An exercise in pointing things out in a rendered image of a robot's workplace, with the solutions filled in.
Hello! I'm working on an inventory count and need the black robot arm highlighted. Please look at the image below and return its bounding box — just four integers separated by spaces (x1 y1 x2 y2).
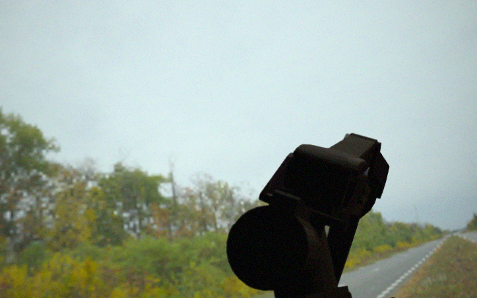
226 133 389 291

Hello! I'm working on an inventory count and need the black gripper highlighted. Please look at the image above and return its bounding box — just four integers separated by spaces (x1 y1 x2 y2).
274 276 349 298

